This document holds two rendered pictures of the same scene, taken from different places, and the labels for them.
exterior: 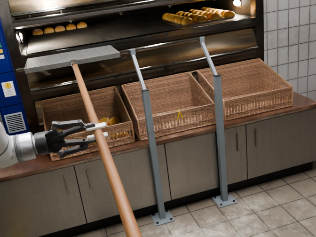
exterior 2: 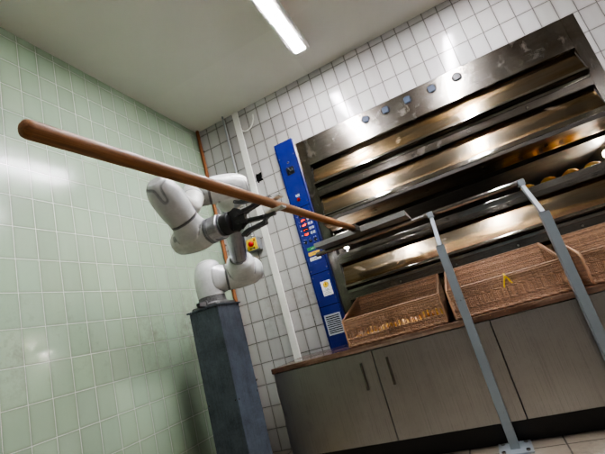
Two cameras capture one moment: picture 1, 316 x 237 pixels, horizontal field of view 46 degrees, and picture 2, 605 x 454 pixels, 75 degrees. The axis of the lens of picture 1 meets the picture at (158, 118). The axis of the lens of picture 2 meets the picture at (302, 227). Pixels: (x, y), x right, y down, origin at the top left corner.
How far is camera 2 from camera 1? 1.07 m
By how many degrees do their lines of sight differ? 49
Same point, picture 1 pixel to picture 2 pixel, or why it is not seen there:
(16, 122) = (335, 322)
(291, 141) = not seen: outside the picture
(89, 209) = (399, 417)
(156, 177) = (485, 371)
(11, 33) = (327, 234)
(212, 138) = (573, 310)
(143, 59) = (467, 238)
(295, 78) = not seen: outside the picture
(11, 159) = (198, 235)
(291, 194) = not seen: outside the picture
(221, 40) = (581, 194)
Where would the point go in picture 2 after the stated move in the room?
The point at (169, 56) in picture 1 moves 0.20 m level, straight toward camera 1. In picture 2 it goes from (503, 228) to (495, 227)
